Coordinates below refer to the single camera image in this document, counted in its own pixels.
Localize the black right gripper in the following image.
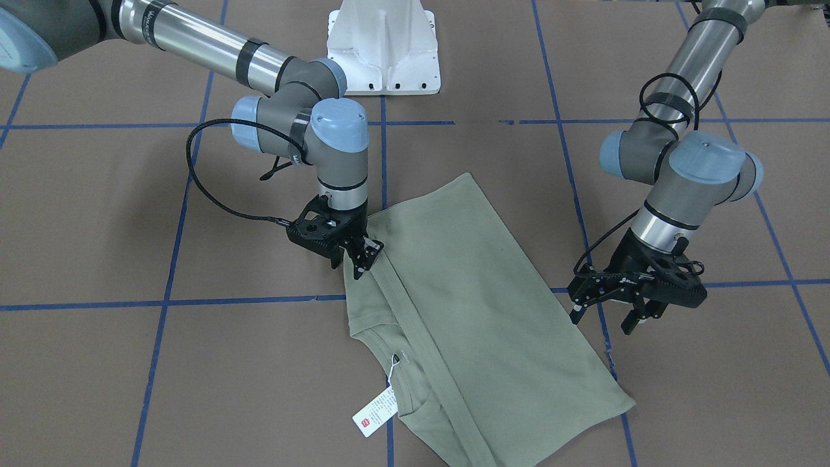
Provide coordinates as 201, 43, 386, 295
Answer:
287, 195, 385, 280

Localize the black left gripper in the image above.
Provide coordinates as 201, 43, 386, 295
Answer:
568, 230, 707, 336

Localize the olive green long-sleeve shirt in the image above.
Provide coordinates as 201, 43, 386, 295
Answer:
344, 174, 635, 466

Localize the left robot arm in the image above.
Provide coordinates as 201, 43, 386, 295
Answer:
568, 1, 774, 334

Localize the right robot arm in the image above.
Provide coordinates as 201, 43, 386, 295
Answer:
2, 1, 385, 279

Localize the white paper hang tag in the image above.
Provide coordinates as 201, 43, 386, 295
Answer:
352, 382, 398, 438

